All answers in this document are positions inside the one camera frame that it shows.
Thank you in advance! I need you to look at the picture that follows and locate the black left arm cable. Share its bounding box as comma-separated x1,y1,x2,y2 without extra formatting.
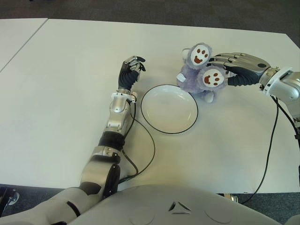
117,103,156,185

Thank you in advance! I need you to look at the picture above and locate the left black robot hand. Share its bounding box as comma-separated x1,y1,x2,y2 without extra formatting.
117,55,146,91

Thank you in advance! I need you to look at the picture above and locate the grey robot torso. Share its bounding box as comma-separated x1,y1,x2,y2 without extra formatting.
0,184,300,225

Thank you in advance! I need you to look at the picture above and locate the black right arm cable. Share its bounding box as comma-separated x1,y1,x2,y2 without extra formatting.
240,95,279,204

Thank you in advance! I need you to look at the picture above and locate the purple plush bunny doll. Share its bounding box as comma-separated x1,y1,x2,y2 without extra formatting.
176,42,236,103

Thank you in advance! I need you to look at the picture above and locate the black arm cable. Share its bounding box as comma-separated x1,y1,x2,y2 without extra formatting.
117,103,156,185
240,95,279,204

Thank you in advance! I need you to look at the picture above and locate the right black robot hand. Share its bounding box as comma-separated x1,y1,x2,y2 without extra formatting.
206,52,272,87

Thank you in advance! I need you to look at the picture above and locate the white plate black rim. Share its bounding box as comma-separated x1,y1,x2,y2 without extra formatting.
140,84,200,135

